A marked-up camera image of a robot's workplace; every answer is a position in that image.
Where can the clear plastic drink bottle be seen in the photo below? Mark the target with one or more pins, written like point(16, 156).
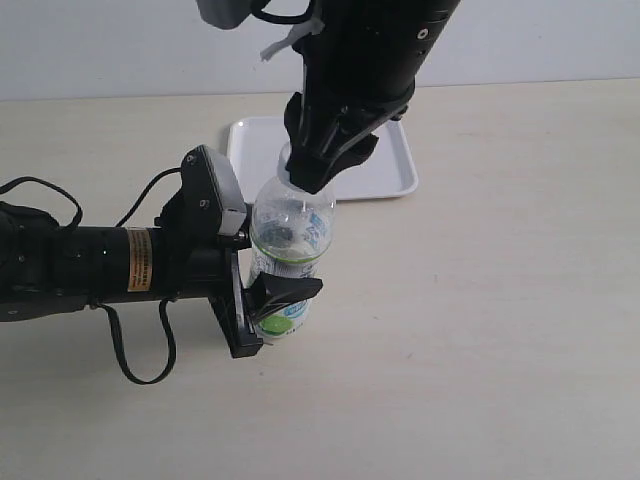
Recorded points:
point(290, 230)

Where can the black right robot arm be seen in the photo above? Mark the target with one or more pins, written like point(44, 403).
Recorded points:
point(359, 73)

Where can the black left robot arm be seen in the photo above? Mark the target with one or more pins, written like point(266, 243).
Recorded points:
point(47, 269)

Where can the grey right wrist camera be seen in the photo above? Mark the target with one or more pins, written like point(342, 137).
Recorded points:
point(224, 14)

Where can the white plastic tray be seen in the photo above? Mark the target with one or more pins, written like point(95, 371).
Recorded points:
point(254, 145)

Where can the white cable tie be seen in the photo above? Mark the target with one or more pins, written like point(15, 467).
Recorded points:
point(314, 26)

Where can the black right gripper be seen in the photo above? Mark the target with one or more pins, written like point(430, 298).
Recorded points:
point(323, 124)

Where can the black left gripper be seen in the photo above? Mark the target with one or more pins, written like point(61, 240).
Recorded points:
point(193, 260)

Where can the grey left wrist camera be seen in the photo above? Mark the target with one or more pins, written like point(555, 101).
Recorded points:
point(220, 195)

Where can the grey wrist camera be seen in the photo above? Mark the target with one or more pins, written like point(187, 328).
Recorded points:
point(224, 14)
point(220, 195)

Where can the white bottle cap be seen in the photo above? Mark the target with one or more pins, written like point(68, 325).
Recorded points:
point(283, 174)

